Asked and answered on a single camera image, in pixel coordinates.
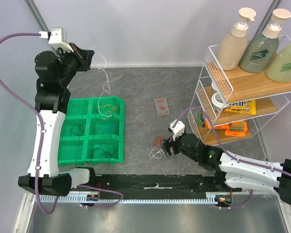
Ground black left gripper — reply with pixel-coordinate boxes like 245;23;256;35
56;42;94;86

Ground white cable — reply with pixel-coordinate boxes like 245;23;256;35
149;148;167;160
90;47;113;121

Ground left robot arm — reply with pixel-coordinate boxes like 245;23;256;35
18;43;97;197

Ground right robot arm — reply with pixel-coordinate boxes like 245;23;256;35
161;133;291;205

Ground green snack box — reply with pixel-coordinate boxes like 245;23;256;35
196;110;205;127

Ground white yogurt cup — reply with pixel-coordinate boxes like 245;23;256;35
211;82;228;109

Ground orange snack packet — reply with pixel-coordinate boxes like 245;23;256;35
203;108;251;137

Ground green divided plastic bin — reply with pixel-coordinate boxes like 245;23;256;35
58;96;125;166

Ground yellow candy bag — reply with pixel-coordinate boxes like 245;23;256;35
224;100;256;115

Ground beige pump bottle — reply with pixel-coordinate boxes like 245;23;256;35
216;7;257;71

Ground grey-green pump bottle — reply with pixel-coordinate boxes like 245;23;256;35
239;8;291;73

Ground light green pump bottle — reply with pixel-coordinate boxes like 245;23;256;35
266;44;291;83

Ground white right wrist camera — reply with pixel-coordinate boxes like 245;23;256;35
168;119;185;141

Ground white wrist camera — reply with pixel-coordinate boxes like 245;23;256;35
168;119;185;141
39;27;73;52

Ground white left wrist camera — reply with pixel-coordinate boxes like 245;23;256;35
39;27;73;52

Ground white wire shelf rack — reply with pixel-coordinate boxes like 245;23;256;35
188;45;291;145

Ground purple left arm hose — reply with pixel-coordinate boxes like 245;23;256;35
0;33;124;215

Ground aluminium slotted rail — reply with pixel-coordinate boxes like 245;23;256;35
36;193;233;204

